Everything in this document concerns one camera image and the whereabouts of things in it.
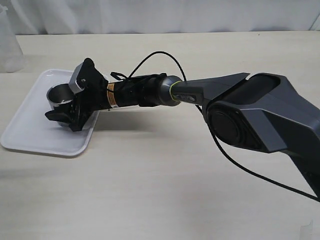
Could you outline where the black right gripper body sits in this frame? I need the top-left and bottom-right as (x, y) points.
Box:
(70, 58), (138, 132)

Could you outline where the stainless steel cup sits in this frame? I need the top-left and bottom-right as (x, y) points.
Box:
(46, 83), (77, 128)

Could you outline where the translucent plastic measuring cup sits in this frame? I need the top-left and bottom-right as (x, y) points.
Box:
(0, 5), (26, 73)

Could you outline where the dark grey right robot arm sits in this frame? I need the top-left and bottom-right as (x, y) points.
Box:
(45, 58), (320, 201)

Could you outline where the white plastic tray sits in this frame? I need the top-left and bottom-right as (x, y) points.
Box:
(0, 69), (99, 158)

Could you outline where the white curtain backdrop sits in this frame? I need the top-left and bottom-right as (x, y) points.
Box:
(1, 0), (320, 35)

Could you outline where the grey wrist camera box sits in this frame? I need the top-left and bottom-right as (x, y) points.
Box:
(68, 62), (85, 95)

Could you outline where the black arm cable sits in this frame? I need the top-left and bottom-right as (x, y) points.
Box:
(109, 51), (320, 201)

